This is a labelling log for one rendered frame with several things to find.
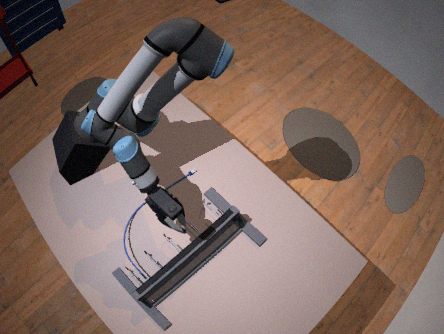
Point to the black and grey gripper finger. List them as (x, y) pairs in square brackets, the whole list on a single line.
[(181, 218), (169, 223)]

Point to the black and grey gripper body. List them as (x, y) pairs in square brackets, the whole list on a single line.
[(155, 208)]

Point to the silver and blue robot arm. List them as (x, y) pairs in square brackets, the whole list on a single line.
[(206, 54)]

